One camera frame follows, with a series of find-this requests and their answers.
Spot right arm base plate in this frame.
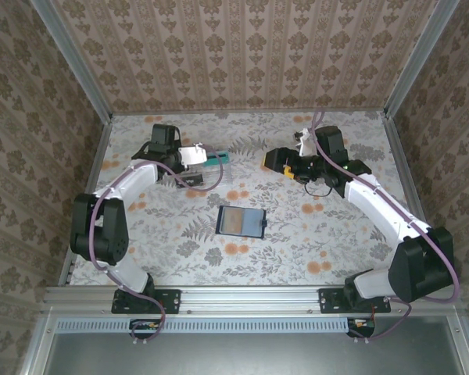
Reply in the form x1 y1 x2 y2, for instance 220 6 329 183
319 287 392 315

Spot slotted cable duct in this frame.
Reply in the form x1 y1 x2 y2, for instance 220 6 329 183
55 316 377 334

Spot thin black wire loop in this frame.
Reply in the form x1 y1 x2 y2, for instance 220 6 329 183
303 180 335 198

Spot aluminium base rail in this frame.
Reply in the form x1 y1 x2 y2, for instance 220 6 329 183
41 284 465 314

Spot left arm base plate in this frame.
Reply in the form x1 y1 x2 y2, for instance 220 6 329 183
111 287 182 315

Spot black card white print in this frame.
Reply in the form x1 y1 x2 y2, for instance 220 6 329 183
181 174 205 189

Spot clear acrylic card organizer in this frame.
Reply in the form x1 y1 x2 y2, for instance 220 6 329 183
181 150 236 188

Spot blue card holder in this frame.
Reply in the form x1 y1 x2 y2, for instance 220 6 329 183
214 205 269 239

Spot aluminium frame leg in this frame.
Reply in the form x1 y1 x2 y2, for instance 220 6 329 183
447 312 469 375
18 312 58 375

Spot black controller board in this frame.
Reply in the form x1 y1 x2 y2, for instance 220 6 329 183
345 316 377 338
129 318 166 339

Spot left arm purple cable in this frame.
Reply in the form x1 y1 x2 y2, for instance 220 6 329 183
89 158 224 347

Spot grey metal sheet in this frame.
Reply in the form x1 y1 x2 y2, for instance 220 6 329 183
42 331 463 375

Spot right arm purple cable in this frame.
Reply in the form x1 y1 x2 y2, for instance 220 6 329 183
310 111 461 345

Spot aluminium frame post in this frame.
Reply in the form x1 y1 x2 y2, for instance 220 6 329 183
30 0 114 122
383 0 461 118

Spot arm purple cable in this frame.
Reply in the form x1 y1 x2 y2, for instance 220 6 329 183
310 111 461 345
89 158 224 347

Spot aluminium side rail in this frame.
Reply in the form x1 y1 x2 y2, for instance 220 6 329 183
381 112 447 286
58 115 114 288

